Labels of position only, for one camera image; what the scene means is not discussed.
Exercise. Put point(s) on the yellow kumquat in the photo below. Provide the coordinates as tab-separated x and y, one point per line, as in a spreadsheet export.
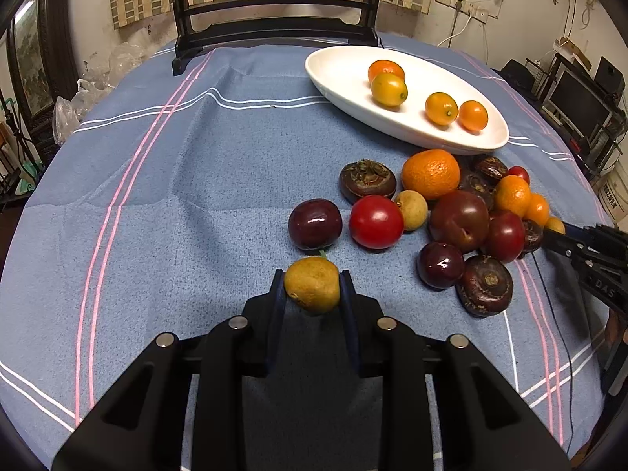
554	224
389	90
441	108

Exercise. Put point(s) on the black bag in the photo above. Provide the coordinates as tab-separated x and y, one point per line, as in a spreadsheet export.
517	76

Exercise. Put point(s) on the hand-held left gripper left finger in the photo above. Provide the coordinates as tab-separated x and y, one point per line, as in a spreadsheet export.
277	324

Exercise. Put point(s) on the black computer monitor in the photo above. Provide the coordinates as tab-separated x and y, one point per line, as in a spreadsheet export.
576	103

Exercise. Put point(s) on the dark purple cherry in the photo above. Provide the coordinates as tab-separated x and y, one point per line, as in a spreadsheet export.
440	266

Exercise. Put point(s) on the black speaker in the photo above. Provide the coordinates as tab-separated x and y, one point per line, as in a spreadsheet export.
608	76

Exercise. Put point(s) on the large orange mandarin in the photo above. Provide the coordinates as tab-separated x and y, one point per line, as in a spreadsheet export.
431	172

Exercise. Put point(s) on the tan longan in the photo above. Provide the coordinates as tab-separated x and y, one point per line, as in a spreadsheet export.
312	284
413	211

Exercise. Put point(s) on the orange kumquat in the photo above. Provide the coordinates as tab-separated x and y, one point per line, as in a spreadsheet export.
512	195
473	116
538	210
387	66

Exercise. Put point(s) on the small red cherry tomato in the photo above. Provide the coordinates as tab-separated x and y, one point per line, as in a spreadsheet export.
519	174

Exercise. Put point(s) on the large dark red plum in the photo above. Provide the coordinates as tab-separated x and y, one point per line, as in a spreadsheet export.
458	221

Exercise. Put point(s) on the dark purple plum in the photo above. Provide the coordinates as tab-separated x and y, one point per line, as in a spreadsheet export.
314	224

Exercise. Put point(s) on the clear plastic bags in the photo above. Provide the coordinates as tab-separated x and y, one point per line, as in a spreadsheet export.
98	83

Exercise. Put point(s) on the dark red tomato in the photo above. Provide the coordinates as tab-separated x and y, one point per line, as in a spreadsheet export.
505	236

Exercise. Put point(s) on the cardboard box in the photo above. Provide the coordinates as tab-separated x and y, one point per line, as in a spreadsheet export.
615	191

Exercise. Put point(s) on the white oval plate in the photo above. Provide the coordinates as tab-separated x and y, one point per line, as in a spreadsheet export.
343	73

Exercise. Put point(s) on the dark wooden round screen stand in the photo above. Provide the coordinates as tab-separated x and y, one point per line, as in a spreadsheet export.
274	34

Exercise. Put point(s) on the dark framed painting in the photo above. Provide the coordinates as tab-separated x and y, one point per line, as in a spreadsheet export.
34	68

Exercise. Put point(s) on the bright red tomato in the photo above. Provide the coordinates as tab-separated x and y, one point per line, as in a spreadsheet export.
376	221

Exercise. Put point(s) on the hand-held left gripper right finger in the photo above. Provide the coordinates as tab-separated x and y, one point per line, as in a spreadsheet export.
349	324

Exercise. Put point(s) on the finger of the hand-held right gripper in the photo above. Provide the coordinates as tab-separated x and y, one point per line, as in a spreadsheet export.
564	245
608	235

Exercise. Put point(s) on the white wall socket strip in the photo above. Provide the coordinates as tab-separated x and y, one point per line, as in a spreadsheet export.
473	10

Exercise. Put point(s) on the blue striped tablecloth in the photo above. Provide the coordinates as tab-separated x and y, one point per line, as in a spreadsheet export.
196	181

